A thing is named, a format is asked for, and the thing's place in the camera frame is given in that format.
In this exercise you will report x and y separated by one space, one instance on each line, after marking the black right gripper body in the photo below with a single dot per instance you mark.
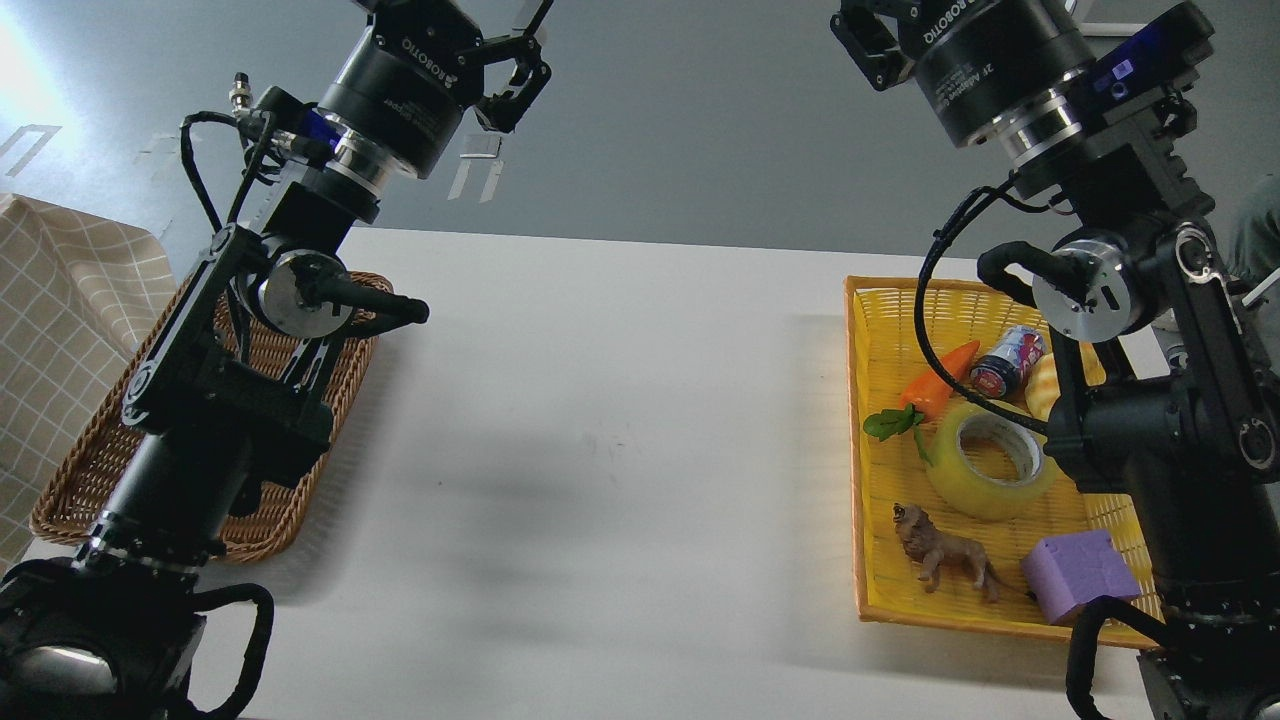
974 60

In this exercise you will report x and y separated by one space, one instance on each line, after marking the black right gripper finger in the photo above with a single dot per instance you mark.
876 52

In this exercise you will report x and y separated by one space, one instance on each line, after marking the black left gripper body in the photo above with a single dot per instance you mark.
402 86

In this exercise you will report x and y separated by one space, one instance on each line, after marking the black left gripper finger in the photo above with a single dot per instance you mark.
502 112

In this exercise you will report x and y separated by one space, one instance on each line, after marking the yellow tape roll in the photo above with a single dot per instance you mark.
986 466

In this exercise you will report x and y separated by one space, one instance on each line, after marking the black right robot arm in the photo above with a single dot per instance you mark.
1166 391

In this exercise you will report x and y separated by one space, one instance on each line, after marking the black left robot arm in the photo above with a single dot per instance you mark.
101 636

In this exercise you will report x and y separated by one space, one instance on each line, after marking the small soda can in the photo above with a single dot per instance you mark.
1004 369

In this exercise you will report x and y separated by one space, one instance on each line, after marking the toy croissant bread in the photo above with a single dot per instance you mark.
1042 389

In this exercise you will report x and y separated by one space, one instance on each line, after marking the orange toy carrot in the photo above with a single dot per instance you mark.
924 399

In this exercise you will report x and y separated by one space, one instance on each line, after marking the beige checkered cloth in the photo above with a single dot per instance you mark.
79 293

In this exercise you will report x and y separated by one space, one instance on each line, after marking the brown wicker basket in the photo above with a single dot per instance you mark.
209 446

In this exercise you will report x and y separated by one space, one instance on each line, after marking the yellow plastic basket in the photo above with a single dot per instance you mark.
882 358

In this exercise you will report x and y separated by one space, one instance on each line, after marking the brown toy lion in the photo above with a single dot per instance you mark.
923 542

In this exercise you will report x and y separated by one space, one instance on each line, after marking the purple foam block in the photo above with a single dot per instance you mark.
1066 572

